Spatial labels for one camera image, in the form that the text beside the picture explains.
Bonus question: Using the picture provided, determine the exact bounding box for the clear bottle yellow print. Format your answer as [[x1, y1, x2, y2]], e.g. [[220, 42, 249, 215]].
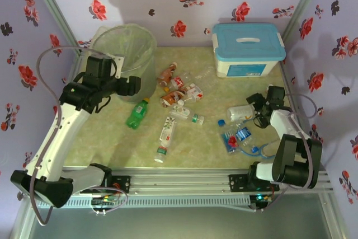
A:
[[225, 104, 256, 123]]

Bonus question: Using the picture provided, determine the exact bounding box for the clear bottle blue label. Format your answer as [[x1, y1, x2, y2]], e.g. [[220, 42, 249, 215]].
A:
[[235, 126, 260, 154]]

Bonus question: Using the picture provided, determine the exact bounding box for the blue cap blue label bottle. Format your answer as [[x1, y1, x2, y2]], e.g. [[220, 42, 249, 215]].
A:
[[217, 119, 242, 153]]

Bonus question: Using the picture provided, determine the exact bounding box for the green plastic bottle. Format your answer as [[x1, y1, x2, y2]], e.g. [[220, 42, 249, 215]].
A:
[[125, 97, 151, 130]]

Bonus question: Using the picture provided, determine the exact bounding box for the small clear flower label bottle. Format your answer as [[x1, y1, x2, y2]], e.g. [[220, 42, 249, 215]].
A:
[[168, 104, 205, 125]]

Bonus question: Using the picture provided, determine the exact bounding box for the red label clear bottle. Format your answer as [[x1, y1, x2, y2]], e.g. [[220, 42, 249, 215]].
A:
[[163, 72, 194, 92]]

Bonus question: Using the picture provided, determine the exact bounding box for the brown Nescafe bottle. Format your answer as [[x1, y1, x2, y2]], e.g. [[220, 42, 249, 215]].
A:
[[161, 83, 197, 109]]

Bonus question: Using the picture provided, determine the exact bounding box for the transparent plastic bin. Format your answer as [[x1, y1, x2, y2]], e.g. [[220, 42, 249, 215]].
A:
[[91, 23, 158, 105]]

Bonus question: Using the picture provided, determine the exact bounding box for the clear plastic bin liner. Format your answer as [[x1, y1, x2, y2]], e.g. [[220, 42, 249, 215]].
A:
[[91, 23, 158, 74]]

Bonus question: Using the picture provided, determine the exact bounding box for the blue tube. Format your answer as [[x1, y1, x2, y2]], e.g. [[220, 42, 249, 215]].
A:
[[241, 141, 280, 162]]

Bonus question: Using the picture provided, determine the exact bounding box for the white storage box blue lid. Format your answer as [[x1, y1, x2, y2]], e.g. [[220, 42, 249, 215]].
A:
[[211, 22, 288, 78]]

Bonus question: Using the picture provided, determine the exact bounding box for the orange tea bottle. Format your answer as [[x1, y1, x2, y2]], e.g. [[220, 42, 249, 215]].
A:
[[157, 62, 179, 86]]

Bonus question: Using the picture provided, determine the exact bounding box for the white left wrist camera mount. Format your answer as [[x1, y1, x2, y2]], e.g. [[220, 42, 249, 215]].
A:
[[111, 55, 125, 79]]

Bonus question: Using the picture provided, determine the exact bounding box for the grey left arm cable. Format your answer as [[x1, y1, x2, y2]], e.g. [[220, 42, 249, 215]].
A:
[[29, 45, 115, 226]]

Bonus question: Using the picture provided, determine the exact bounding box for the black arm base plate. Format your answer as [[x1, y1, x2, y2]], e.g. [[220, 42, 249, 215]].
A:
[[228, 174, 250, 193], [110, 175, 131, 194]]

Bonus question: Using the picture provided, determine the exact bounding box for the small circuit board with wires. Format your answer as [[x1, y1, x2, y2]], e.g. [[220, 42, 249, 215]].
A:
[[91, 193, 118, 208], [251, 193, 274, 205]]

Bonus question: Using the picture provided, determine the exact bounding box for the white slotted cable duct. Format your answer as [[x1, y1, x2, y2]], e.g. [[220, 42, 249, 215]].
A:
[[37, 195, 250, 209]]

